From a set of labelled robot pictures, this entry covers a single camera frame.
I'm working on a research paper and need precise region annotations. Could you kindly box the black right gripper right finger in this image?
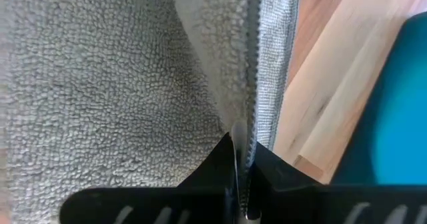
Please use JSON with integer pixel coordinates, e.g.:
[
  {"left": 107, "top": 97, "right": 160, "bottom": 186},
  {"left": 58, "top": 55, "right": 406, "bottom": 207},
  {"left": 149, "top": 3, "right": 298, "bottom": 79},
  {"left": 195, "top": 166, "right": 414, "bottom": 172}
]
[{"left": 248, "top": 142, "right": 427, "bottom": 224}]

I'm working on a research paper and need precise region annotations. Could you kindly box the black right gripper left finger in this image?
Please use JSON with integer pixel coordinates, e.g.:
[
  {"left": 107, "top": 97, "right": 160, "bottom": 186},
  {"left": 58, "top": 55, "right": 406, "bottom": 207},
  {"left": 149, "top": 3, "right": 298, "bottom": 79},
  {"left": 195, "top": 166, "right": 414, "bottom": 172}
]
[{"left": 59, "top": 132, "right": 238, "bottom": 224}]

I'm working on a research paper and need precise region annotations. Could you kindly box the teal plastic bin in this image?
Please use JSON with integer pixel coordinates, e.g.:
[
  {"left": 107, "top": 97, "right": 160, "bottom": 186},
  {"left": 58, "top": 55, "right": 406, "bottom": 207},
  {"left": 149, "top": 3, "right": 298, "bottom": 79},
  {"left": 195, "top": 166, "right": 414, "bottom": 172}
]
[{"left": 331, "top": 11, "right": 427, "bottom": 187}]

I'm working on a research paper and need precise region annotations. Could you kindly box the grey microfiber towel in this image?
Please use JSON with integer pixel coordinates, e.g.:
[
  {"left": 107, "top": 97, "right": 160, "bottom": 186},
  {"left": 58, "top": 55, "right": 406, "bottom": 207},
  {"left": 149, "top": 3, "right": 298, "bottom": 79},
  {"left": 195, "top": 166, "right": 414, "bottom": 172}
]
[{"left": 0, "top": 0, "right": 303, "bottom": 224}]

